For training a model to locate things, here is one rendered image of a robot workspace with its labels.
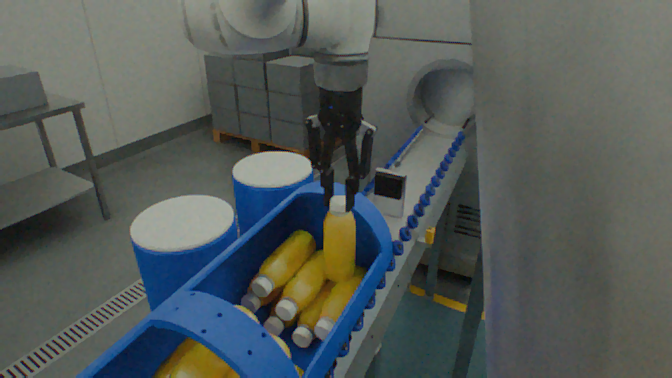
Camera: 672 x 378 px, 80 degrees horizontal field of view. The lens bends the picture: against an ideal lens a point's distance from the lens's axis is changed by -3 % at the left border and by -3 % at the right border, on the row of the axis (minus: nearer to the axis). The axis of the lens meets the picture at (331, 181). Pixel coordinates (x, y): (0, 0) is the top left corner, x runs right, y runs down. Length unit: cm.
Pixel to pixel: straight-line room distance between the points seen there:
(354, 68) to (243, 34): 19
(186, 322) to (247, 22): 40
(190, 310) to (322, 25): 44
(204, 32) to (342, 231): 43
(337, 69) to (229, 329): 41
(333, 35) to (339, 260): 43
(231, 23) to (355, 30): 19
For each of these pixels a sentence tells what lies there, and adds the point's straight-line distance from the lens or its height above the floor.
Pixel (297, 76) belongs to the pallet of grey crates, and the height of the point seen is 84.
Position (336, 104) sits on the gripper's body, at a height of 146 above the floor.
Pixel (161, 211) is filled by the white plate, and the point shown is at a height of 104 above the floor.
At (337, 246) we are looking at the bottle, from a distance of 81.
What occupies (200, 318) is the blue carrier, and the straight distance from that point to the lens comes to 61.
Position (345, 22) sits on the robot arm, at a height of 158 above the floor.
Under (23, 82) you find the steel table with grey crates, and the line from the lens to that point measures 316.
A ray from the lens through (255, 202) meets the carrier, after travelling 137.
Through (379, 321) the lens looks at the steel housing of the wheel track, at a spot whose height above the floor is 88.
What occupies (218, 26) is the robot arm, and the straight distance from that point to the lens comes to 58.
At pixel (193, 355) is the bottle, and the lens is 65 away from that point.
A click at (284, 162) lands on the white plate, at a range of 148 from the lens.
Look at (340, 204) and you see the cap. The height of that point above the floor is 125.
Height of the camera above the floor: 165
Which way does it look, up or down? 27 degrees down
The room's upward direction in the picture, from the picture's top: straight up
